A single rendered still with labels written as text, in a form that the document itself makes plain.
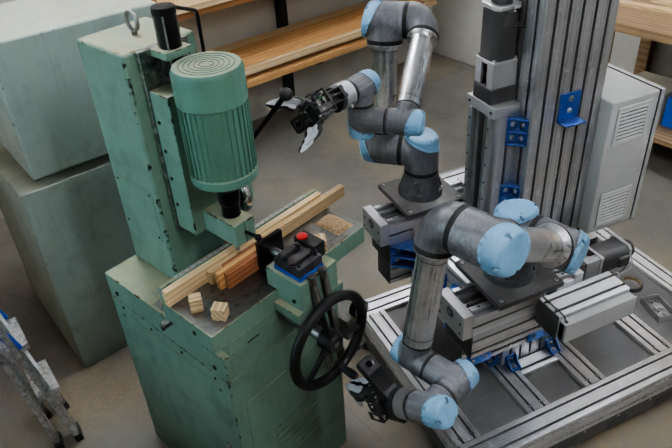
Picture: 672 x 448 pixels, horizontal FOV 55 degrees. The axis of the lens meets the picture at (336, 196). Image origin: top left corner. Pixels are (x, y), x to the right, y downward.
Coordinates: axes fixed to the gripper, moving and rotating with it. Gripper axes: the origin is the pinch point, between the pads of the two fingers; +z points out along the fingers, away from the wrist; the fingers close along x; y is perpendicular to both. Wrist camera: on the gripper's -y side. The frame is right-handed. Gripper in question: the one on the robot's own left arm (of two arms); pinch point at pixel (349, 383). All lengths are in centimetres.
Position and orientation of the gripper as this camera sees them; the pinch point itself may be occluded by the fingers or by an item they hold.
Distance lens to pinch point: 181.5
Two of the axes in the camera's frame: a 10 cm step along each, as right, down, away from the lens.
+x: 7.0, -4.4, 5.6
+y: 4.0, 8.9, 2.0
